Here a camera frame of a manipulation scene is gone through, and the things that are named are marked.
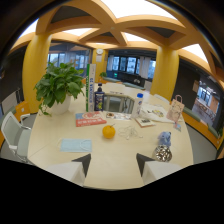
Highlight metal bowl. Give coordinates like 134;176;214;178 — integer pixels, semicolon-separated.
152;144;173;163

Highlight light blue face mask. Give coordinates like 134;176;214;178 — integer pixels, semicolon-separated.
57;137;93;154

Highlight blue plush toy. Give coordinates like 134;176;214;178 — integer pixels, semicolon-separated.
157;130;173;147

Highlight small book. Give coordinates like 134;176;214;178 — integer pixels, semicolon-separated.
134;117;157;128

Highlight orange fruit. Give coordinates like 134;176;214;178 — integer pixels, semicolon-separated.
101;123;117;140

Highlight red booklet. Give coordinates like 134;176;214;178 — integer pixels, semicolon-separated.
75;111;108;128

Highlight white papers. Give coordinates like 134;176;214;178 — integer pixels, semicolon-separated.
140;102;175;124

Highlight pink paper gift bag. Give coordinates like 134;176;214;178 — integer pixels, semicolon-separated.
165;94;185;124

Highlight white plant pot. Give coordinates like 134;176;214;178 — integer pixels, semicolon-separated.
48;94;72;116

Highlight white bottle blue cap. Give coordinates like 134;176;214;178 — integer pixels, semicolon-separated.
131;92;144;120

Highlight printed flat packet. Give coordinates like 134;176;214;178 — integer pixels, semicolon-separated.
105;111;132;122

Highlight white grey office chair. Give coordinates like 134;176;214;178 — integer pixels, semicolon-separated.
0;111;36;165

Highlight dark blue bottle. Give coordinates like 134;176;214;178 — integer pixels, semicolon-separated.
93;83;106;112

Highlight white green standing box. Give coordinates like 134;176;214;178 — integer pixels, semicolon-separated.
85;63;98;113

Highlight green potted plant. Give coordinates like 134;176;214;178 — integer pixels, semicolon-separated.
33;61;86;117

